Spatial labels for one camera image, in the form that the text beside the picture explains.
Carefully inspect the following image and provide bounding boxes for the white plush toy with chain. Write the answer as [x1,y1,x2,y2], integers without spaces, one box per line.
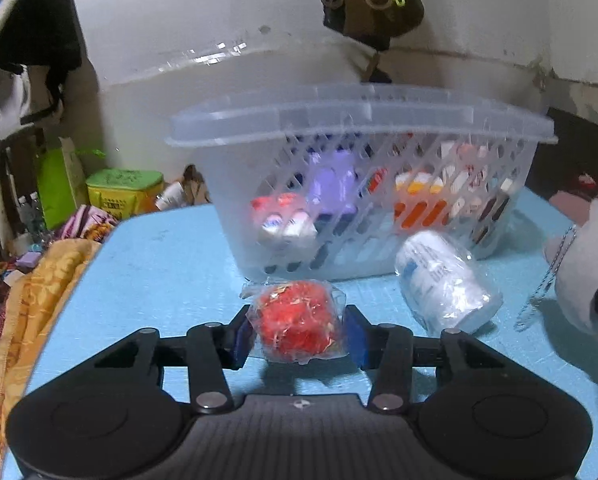
[515,197,598,337]

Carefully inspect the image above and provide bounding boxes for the green paper bag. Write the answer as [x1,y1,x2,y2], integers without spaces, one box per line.
[35,137,104,231]

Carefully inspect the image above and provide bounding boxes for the orange and white packet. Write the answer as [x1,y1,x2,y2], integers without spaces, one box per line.
[393,170,452,232]

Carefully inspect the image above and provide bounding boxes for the white tube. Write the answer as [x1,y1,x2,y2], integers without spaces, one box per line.
[155,181,186,211]

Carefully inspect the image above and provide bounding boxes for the clear plastic basket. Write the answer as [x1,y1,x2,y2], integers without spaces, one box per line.
[165,82,560,282]

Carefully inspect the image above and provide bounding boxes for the yellow-green box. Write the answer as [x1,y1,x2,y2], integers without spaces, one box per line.
[86,169,165,221]

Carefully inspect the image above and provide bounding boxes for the pink tissue pack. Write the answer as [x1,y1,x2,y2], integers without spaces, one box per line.
[250,192,321,251]

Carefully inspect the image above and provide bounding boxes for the dark wooden headboard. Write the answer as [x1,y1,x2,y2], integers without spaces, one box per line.
[549,107,598,181]

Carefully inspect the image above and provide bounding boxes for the white black-trimmed bag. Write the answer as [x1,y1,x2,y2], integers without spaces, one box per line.
[0,62,64,128]

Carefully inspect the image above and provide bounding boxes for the yellow patterned blanket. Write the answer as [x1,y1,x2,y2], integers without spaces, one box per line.
[0,239,102,471]

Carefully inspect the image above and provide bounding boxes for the plastic-wrapped white roll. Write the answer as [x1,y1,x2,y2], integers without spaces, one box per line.
[394,230,504,336]

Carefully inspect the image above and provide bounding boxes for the large white red box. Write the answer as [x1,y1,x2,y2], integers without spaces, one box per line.
[439,141,517,246]

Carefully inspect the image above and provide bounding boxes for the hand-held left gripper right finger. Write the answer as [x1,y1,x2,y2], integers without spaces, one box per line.
[344,304,505,416]

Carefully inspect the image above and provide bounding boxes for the brown paper bag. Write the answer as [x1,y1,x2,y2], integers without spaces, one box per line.
[181,164,211,206]

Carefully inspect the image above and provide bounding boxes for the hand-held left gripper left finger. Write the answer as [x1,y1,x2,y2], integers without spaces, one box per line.
[94,305,255,417]

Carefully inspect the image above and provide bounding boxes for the brown hanging bag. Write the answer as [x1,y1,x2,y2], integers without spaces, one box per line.
[323,0,425,52]

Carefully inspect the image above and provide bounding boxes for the plastic-wrapped red snack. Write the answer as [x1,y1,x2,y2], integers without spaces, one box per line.
[240,280,350,365]

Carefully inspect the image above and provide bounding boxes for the black garment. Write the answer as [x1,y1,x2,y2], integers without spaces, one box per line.
[0,0,83,77]

